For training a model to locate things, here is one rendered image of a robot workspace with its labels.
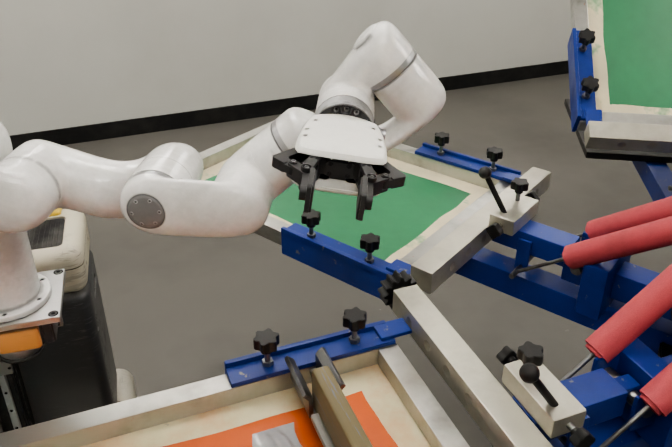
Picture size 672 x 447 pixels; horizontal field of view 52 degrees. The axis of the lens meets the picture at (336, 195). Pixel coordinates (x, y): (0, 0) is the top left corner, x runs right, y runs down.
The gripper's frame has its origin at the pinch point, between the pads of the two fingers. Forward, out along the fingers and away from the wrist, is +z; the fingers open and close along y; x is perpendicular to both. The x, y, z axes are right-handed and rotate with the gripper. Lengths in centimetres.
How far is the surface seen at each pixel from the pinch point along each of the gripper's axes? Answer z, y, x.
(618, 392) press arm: -20, -48, -38
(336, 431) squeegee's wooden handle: -10.7, -5.8, -44.7
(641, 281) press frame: -53, -63, -38
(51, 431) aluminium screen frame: -12, 37, -55
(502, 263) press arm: -71, -42, -51
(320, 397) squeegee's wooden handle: -16.8, -3.0, -44.7
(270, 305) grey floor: -172, 16, -153
